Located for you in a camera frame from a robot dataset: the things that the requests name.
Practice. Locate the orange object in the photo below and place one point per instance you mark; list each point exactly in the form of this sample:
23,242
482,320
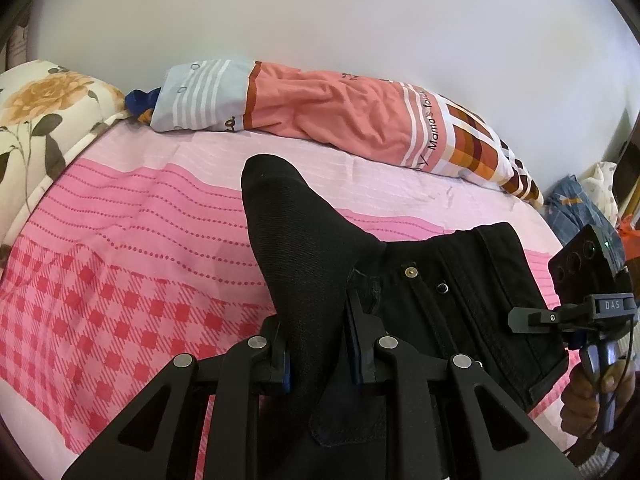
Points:
631,240

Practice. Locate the white floral cloth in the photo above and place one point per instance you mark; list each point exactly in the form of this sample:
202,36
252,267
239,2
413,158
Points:
602,185

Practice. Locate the beige patterned curtain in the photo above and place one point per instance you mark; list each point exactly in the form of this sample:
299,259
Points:
12,47

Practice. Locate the brown wooden furniture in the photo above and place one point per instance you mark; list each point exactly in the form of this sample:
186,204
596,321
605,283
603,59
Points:
631,160

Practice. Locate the person's right hand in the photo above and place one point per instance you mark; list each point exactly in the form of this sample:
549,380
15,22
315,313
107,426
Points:
580,405

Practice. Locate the black pants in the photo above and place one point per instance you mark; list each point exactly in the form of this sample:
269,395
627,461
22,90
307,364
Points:
310,260

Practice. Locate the pink patterned bed sheet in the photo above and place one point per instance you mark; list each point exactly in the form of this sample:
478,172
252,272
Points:
150,240

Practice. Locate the blue cloth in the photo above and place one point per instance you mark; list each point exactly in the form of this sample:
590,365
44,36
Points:
140,105

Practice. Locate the cream floral blanket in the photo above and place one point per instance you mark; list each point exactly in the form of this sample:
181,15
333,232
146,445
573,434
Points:
45,110

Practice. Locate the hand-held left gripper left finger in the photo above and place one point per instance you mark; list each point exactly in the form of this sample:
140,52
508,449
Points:
286,375

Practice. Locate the orange patchwork pillow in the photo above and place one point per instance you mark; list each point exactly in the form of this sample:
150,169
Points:
325,100

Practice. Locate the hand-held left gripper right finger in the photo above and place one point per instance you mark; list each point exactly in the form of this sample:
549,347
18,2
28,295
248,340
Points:
356,340

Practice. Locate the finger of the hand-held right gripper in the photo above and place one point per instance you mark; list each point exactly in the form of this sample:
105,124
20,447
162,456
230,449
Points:
535,319

